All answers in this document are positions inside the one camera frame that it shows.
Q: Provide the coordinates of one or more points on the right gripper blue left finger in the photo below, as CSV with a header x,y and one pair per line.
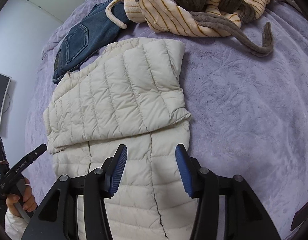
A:
x,y
106,179

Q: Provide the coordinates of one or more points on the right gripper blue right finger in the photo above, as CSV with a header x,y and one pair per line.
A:
x,y
197,181

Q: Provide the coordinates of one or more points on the cream quilted down jacket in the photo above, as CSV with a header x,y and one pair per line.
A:
x,y
129,95

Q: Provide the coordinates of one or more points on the white puffer sleeve forearm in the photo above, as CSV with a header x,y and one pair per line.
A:
x,y
14,226

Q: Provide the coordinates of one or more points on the person's left hand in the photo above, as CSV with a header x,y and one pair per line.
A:
x,y
28,199

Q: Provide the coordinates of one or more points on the purple textured bed blanket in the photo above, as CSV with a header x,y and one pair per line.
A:
x,y
250,114

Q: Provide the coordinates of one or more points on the dark smartphone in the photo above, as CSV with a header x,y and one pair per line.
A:
x,y
299,217

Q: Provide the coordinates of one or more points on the folded blue denim jeans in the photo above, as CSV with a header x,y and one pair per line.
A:
x,y
95,31

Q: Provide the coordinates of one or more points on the brown striped plush robe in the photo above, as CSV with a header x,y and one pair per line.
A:
x,y
199,18

